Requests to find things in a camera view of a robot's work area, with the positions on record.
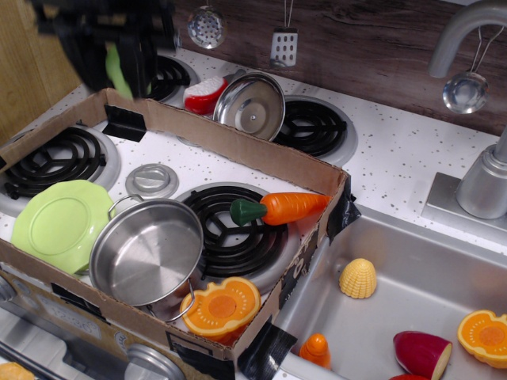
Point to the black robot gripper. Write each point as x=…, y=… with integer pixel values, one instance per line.
x=85, y=28

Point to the light green toy broccoli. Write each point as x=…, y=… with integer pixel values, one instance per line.
x=114, y=73

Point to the stainless steel pot lid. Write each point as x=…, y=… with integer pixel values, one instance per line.
x=253, y=103

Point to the black rear left burner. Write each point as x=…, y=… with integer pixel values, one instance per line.
x=172, y=79

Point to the black burner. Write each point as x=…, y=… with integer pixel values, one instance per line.
x=77, y=153
x=256, y=251
x=172, y=79
x=318, y=128

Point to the hanging silver skimmer spoon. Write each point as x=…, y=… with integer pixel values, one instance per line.
x=207, y=27

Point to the red white toy radish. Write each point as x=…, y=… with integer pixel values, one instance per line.
x=202, y=97

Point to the black front left burner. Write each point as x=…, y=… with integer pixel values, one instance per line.
x=77, y=153

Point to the silver stove centre knob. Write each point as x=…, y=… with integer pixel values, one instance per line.
x=151, y=181

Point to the hanging silver spatula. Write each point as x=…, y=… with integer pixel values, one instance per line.
x=284, y=44

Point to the light green plastic plate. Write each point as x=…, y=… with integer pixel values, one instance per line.
x=61, y=224

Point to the black rear right burner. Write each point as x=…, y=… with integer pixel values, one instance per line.
x=318, y=128

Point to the orange toy carrot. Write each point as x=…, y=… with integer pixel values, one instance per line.
x=280, y=208

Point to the black front right burner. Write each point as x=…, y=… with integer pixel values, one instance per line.
x=256, y=251

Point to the orange toy pumpkin half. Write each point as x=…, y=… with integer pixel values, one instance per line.
x=221, y=312
x=483, y=335

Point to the silver oven knob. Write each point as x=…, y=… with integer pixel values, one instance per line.
x=147, y=363

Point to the brown cardboard fence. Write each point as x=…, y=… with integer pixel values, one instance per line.
x=44, y=294

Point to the yellow toy corn piece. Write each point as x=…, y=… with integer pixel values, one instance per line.
x=358, y=280

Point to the yellow toy piece corner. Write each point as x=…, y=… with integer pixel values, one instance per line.
x=14, y=371

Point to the hanging silver ladle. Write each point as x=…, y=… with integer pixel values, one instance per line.
x=468, y=92

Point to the small orange toy bottle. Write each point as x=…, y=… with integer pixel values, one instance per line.
x=315, y=349

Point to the silver kitchen faucet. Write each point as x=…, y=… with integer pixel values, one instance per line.
x=476, y=203

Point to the purple toy sweet potato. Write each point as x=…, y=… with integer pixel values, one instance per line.
x=422, y=354

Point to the red toy piece bottom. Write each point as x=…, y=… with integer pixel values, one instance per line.
x=408, y=377

